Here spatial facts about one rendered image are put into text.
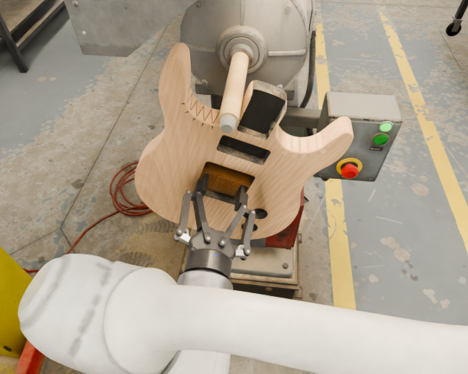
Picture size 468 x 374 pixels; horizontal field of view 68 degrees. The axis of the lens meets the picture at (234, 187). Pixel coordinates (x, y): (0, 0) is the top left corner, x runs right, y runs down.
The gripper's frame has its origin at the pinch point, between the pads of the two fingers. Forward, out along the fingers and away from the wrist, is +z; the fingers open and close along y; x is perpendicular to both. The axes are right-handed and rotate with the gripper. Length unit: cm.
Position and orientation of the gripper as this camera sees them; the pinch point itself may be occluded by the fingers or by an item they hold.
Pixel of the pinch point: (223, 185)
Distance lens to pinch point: 68.6
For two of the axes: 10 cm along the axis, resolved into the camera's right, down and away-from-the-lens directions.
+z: 1.1, -7.5, 6.6
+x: 3.3, -5.9, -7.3
